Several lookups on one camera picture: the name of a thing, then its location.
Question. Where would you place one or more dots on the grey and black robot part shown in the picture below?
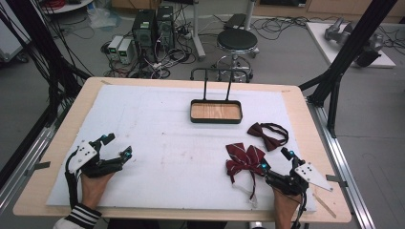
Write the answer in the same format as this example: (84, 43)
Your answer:
(371, 51)

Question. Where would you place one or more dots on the striped red bow tie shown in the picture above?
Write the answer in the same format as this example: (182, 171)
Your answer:
(244, 158)

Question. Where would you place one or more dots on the black flat box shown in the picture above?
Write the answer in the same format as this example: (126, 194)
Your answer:
(235, 21)

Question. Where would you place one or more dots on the black rack with wooden tray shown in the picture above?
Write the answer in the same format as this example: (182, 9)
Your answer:
(216, 112)

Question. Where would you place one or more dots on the grey power supply unit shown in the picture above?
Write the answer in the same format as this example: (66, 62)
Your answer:
(114, 46)
(125, 51)

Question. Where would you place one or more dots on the white floor platform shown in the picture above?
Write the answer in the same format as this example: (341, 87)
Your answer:
(321, 41)

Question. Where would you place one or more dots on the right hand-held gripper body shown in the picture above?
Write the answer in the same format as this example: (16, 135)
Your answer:
(291, 183)

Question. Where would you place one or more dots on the plain dark red bow tie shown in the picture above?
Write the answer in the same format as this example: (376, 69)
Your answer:
(268, 135)

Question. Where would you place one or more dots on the light wooden table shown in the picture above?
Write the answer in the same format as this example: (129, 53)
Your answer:
(310, 143)

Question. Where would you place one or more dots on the large black computer tower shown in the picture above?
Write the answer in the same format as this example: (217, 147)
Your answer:
(144, 30)

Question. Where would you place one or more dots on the clear plastic bag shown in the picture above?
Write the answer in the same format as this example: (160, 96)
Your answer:
(103, 17)

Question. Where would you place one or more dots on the person's left hand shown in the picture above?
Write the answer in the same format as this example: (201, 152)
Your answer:
(94, 189)

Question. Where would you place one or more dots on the grey desk leg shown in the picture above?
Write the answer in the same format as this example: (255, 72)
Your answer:
(197, 35)

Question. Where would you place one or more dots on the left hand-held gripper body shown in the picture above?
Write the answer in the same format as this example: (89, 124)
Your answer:
(83, 156)

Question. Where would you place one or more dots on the thin wooden stick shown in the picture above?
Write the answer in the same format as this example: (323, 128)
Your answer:
(324, 205)

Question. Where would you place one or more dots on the metal table bracket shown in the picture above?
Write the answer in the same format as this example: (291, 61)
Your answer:
(336, 180)
(38, 167)

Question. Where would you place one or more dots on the white foam mat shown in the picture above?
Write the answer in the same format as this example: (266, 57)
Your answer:
(165, 152)

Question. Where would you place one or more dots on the slim black computer tower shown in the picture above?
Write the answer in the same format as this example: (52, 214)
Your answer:
(165, 27)

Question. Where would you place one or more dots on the person's right hand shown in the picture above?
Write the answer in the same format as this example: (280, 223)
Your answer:
(284, 203)

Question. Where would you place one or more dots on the aluminium rail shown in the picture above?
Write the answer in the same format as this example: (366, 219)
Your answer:
(344, 171)
(28, 149)

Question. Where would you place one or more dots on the round white table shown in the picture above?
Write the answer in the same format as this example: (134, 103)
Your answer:
(68, 5)

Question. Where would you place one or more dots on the black round stool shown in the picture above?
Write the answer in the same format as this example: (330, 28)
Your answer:
(237, 40)

